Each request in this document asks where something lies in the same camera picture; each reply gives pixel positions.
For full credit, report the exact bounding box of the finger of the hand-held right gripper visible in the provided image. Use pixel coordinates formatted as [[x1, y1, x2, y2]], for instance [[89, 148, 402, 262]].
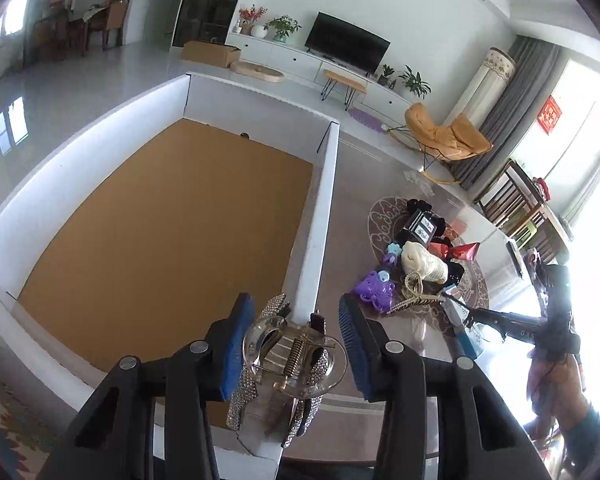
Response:
[[467, 307, 546, 341]]

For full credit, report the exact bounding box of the black box with white labels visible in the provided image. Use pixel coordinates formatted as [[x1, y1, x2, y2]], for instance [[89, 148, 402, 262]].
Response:
[[397, 208, 443, 246]]

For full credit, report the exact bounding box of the red foil packet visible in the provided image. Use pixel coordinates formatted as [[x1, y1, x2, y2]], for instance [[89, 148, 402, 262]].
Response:
[[427, 241, 481, 264]]

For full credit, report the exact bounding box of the wooden bench with black legs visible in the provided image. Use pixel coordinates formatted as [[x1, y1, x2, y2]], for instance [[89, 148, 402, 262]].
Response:
[[322, 70, 368, 110]]

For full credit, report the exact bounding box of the white standing air conditioner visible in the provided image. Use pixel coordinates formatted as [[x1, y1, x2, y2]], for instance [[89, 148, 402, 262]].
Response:
[[442, 47, 517, 128]]

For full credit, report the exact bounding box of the purple floor mat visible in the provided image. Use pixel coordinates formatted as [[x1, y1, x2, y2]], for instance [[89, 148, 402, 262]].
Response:
[[348, 107, 383, 133]]

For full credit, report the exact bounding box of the beige pet bed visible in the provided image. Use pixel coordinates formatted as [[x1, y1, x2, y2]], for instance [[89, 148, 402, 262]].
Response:
[[230, 60, 286, 85]]

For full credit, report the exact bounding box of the blue small box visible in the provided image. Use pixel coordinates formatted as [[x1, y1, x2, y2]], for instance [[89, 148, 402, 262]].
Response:
[[442, 292, 484, 361]]

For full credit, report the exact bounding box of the black flat television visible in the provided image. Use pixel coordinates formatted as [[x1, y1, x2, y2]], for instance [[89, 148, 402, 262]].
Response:
[[305, 11, 392, 77]]

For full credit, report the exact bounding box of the red wall hanging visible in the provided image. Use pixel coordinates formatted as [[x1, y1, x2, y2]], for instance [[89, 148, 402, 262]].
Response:
[[541, 97, 562, 135]]

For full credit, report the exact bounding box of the green potted plant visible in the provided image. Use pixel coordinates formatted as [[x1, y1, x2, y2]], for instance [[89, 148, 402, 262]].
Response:
[[265, 15, 301, 43]]

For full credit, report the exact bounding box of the orange lounge chair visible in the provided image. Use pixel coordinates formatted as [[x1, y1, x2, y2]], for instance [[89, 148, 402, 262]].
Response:
[[387, 102, 493, 183]]

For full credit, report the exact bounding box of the white box with cork bottom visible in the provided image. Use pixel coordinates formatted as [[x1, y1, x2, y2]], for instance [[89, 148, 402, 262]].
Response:
[[0, 72, 341, 468]]

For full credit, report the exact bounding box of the grey curtain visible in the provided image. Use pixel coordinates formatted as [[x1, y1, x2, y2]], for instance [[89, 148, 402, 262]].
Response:
[[460, 35, 563, 188]]

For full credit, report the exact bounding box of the leafy potted plant white pot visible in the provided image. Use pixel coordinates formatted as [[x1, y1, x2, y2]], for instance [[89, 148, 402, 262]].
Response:
[[399, 65, 431, 100]]

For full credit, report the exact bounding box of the white television cabinet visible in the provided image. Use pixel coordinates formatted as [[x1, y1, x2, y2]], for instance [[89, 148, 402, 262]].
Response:
[[226, 32, 431, 123]]

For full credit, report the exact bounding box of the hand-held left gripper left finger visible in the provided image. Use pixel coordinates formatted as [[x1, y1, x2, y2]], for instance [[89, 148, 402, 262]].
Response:
[[37, 293, 256, 480]]

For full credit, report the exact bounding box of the dark glass display cabinet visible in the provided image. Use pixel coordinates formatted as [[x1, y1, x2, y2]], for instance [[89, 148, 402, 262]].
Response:
[[171, 0, 253, 47]]

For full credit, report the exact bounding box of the dark wooden slatted chair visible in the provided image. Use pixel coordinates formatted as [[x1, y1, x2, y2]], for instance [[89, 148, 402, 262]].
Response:
[[477, 160, 571, 261]]

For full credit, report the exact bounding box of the wooden dining chair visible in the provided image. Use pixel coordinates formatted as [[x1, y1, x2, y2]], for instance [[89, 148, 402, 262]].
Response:
[[82, 0, 131, 51]]

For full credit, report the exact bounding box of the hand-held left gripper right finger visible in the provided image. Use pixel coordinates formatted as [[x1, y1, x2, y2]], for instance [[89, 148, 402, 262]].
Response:
[[337, 294, 551, 480]]

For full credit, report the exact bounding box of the person's right forearm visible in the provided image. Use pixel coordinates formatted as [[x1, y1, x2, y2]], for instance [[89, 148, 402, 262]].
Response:
[[526, 355, 600, 480]]

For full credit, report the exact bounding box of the cardboard box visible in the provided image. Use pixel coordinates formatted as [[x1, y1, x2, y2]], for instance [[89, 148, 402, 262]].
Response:
[[181, 40, 242, 68]]

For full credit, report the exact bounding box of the clear plastic bag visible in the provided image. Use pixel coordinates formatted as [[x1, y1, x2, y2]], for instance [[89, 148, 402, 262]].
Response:
[[402, 170, 433, 196]]

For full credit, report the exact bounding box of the cream knitted pouch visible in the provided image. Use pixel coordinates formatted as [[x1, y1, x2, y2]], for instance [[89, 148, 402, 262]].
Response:
[[401, 241, 449, 284]]

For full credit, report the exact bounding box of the purple toy wand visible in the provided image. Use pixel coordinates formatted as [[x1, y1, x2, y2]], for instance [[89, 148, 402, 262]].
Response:
[[351, 241, 405, 317]]

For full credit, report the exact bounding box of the rhinestone clear hair clip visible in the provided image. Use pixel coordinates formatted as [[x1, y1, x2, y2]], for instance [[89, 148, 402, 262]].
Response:
[[226, 294, 348, 448]]

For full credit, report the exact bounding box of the gold pearl hair clip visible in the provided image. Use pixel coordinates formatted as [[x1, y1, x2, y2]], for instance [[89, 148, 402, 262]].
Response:
[[387, 272, 446, 316]]

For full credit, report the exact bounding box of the red flower bouquet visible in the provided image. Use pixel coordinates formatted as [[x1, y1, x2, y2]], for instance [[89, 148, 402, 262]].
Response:
[[237, 5, 268, 36]]

